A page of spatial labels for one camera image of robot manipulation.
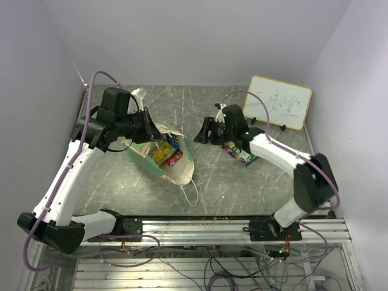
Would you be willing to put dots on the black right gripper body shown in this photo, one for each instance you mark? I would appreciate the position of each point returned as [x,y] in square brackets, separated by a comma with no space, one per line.
[217,131]

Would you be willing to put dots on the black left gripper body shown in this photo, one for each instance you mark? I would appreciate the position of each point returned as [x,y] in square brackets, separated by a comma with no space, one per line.
[132,125]

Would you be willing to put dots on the purple Fox's candy packet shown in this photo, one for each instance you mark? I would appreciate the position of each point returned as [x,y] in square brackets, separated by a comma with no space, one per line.
[247,163]

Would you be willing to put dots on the yellow green Fox's packet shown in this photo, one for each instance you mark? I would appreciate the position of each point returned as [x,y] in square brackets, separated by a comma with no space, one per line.
[162,152]

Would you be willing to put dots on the green Fox's candy packet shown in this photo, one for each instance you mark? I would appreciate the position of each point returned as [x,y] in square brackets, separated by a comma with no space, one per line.
[239,153]

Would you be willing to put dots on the teal red Fox's packet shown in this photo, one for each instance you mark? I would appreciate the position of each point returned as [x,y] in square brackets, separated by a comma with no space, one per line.
[174,158]

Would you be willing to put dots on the green printed paper bag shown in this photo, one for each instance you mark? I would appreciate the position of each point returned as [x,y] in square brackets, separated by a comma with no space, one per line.
[180,174]

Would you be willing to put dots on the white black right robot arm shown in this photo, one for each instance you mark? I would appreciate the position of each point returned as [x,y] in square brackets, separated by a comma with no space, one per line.
[313,181]

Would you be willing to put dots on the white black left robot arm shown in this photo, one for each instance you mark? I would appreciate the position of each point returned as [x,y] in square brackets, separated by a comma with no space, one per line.
[121,114]

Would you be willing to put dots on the purple berries Fox's packet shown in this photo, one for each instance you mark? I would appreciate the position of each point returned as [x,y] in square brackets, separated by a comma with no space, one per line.
[173,141]

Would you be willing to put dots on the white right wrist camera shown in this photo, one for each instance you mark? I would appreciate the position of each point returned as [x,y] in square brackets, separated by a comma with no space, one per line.
[220,115]

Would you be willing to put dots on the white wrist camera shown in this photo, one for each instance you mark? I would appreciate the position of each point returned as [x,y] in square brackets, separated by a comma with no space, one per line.
[220,115]
[137,96]

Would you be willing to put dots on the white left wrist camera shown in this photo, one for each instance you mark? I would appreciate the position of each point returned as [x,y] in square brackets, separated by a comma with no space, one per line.
[137,96]

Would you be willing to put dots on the small whiteboard yellow frame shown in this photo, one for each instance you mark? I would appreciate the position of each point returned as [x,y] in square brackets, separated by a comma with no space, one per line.
[280,102]

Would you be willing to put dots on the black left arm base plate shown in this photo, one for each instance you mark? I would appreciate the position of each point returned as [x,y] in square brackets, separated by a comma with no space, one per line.
[129,229]

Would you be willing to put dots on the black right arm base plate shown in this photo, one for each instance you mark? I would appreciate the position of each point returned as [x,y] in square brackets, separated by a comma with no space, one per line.
[265,228]

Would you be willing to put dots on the aluminium mounting rail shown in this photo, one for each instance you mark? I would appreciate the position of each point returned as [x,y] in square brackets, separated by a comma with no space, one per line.
[228,232]

